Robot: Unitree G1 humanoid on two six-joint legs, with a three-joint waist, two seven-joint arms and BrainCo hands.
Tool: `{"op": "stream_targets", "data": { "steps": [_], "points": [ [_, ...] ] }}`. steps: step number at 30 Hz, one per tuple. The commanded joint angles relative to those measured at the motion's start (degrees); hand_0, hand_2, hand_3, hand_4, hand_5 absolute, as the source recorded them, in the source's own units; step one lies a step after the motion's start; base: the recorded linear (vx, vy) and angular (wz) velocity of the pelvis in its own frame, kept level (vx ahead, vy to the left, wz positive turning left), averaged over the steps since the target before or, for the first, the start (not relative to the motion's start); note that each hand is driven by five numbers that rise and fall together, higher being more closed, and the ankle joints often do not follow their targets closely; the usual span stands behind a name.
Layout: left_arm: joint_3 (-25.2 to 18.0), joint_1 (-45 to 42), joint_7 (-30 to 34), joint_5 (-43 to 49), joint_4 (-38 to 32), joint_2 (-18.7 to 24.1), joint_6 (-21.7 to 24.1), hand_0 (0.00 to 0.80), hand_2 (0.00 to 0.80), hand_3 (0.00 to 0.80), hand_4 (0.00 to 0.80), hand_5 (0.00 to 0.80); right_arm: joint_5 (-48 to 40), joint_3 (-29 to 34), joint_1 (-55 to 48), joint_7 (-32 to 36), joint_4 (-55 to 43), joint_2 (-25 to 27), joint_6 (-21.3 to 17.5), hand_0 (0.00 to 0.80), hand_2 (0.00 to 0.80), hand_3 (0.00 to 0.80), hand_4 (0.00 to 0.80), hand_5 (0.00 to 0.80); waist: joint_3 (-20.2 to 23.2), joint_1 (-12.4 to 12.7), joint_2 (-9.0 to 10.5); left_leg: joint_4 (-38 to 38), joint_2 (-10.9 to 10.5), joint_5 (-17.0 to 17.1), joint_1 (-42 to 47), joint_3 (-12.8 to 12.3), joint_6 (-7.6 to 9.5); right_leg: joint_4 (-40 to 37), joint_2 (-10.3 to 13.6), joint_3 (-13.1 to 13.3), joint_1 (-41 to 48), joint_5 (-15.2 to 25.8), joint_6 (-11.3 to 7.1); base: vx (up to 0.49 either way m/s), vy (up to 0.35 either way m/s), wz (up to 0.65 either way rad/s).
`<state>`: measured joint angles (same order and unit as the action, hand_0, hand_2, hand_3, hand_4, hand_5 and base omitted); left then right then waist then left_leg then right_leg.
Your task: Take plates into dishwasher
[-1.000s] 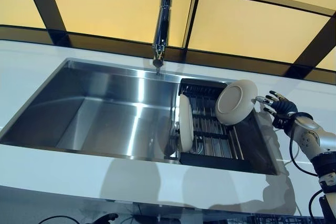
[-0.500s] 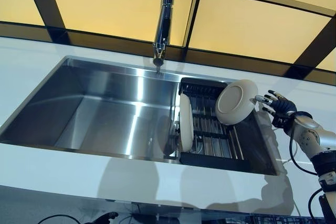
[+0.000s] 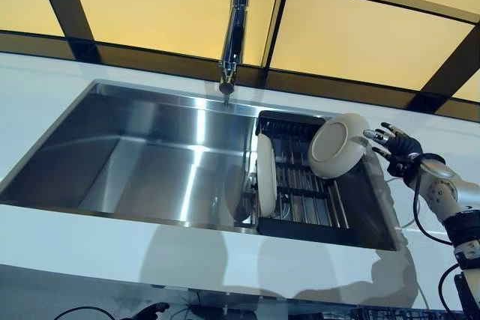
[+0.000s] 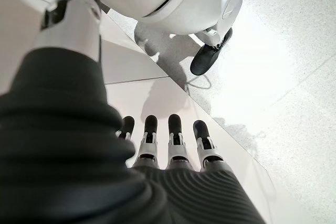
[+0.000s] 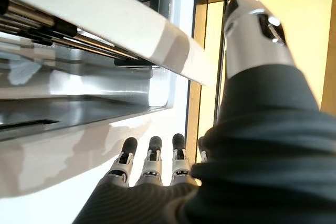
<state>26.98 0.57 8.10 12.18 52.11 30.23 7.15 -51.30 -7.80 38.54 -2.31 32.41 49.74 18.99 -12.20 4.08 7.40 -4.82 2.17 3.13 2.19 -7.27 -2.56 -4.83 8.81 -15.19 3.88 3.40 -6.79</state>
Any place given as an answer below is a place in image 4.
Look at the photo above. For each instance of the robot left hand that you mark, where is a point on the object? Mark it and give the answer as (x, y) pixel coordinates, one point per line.
(65, 142)

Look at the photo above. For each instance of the black robot left foot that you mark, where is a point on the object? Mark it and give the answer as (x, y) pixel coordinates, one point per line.
(206, 56)

